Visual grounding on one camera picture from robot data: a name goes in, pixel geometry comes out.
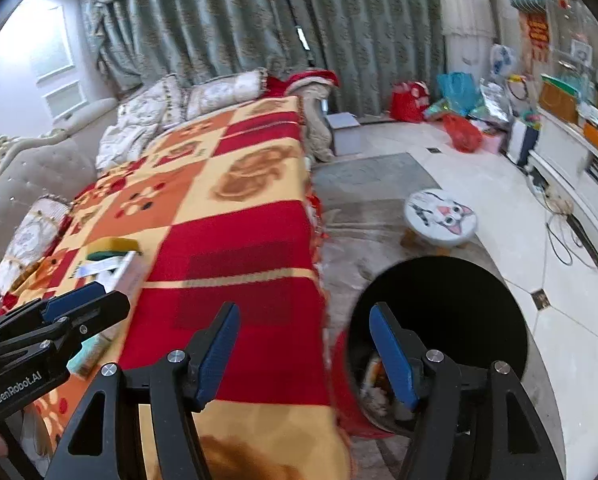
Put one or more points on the black trash bin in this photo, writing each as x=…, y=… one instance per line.
x=444, y=305

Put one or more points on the silver foil bag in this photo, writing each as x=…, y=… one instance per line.
x=494, y=105

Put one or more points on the teal plastic bag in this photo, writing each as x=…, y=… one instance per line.
x=459, y=92

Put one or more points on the teal tissue packet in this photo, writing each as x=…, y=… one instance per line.
x=89, y=355

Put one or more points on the brown box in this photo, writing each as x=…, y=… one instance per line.
x=559, y=102

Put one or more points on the white embroidered bolster pillow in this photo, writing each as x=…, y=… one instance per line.
x=31, y=245

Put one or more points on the red orange printed blanket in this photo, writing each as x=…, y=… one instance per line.
x=229, y=240

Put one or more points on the yellow green sponge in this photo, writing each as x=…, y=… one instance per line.
x=114, y=247

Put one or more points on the white embroidered cushion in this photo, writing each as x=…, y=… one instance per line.
x=151, y=102
x=126, y=145
x=226, y=92

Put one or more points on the red cloth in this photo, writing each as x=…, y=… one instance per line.
x=311, y=79

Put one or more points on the grey cardboard box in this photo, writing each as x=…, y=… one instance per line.
x=344, y=132

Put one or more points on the grey-green patterned curtain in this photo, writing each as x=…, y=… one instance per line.
x=369, y=25
x=194, y=15

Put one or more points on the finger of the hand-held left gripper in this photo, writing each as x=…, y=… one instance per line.
x=76, y=297
x=94, y=315

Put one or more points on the white television cabinet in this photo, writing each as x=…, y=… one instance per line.
x=574, y=170

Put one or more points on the white power strip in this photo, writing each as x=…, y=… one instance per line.
x=559, y=199

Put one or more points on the white lace-covered column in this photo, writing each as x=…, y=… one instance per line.
x=469, y=15

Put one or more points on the grey floor mat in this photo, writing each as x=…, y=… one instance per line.
x=369, y=175

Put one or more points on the red hanging ornament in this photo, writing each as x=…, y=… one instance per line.
x=538, y=35

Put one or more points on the cat print stool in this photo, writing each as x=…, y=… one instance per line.
x=439, y=212

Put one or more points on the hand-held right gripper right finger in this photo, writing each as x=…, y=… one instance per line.
x=394, y=355

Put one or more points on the long white medicine box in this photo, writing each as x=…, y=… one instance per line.
x=116, y=272

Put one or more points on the red plastic shopping bag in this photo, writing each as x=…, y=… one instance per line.
x=463, y=134

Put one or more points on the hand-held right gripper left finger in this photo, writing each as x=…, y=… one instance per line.
x=219, y=355

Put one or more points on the red gift bag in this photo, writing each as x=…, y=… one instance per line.
x=410, y=102

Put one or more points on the white plastic bag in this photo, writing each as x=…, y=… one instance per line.
x=503, y=62

